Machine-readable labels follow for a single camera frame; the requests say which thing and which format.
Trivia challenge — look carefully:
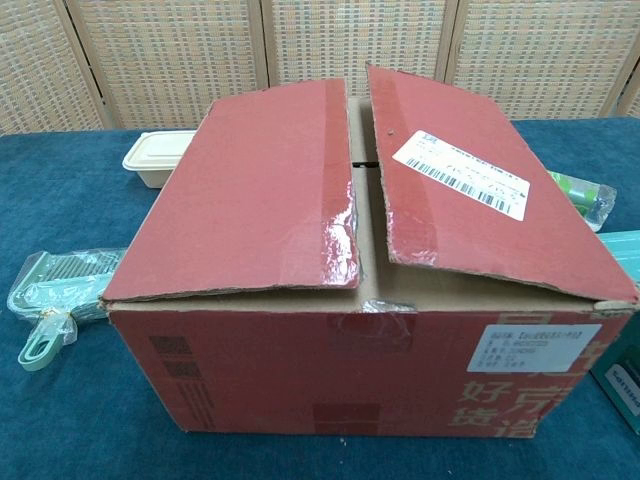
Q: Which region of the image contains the green item in clear bag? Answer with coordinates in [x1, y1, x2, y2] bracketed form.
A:
[543, 169, 617, 233]

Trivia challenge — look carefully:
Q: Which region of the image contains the beige lidded food container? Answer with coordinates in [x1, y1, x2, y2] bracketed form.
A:
[121, 130, 198, 191]

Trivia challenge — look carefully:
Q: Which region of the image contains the large red cardboard box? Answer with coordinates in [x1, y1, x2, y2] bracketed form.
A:
[99, 62, 640, 452]

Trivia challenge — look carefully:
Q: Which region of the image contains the blue felt table cover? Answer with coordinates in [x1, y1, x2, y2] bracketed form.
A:
[0, 116, 640, 480]

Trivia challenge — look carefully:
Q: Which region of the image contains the woven folding screen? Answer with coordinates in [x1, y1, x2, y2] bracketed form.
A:
[0, 0, 640, 137]

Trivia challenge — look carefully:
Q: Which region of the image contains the teal product carton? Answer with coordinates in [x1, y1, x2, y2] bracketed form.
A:
[588, 231, 640, 437]

